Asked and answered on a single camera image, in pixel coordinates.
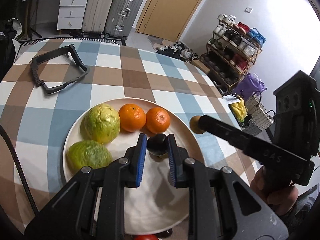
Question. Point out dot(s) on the person's right hand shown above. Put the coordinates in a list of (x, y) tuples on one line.
[(282, 200)]

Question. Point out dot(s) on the brown longan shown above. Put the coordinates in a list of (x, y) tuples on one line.
[(194, 125)]

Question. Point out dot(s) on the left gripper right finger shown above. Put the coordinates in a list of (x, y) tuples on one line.
[(221, 204)]

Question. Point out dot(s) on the dark cherry tomato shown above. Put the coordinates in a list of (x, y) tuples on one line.
[(158, 144), (165, 234)]

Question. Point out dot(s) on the wooden door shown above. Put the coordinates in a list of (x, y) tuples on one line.
[(165, 19)]

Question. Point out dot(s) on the woven basket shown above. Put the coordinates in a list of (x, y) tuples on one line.
[(261, 118)]

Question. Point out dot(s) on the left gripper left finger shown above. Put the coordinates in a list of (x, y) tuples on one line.
[(91, 204)]

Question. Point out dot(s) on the black clothes pile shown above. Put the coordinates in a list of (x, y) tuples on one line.
[(10, 31)]

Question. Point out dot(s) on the red cherry tomato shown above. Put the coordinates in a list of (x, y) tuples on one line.
[(145, 237)]

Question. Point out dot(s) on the purple bag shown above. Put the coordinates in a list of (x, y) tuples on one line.
[(249, 85)]

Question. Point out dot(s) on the black plastic frame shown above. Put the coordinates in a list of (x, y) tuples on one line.
[(56, 69)]

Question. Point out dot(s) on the green wrinkled guava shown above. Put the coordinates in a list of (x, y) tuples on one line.
[(87, 153)]

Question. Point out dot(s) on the silver aluminium suitcase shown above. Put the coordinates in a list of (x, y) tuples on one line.
[(121, 17)]

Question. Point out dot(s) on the wooden shoe rack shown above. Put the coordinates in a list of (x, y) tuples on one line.
[(231, 52)]

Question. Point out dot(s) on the yellow plastic bag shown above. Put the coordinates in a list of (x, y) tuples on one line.
[(239, 110)]

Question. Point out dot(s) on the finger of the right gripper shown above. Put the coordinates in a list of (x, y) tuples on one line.
[(237, 137)]

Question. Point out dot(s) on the yellow-green guava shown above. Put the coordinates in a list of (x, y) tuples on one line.
[(102, 123)]

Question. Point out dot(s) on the checkered tablecloth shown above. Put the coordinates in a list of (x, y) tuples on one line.
[(37, 124)]

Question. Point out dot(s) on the beige suitcase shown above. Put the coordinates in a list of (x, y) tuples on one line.
[(95, 16)]

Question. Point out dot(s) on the orange tangerine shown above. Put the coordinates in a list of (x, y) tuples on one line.
[(157, 120), (132, 117)]

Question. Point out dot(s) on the shoes on floor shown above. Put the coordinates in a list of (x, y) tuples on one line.
[(179, 51)]

